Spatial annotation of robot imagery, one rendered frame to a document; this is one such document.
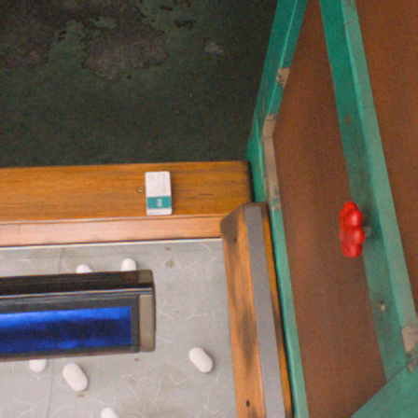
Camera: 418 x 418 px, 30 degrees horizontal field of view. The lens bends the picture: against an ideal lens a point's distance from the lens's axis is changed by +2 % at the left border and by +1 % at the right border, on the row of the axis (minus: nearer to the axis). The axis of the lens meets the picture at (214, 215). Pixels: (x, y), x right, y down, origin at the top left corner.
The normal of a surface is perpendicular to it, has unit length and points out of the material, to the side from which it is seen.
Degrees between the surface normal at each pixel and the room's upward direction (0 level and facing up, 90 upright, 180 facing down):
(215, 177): 0
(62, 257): 0
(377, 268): 90
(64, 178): 0
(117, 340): 58
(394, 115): 90
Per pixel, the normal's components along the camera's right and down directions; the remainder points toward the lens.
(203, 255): 0.07, -0.43
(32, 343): 0.11, 0.53
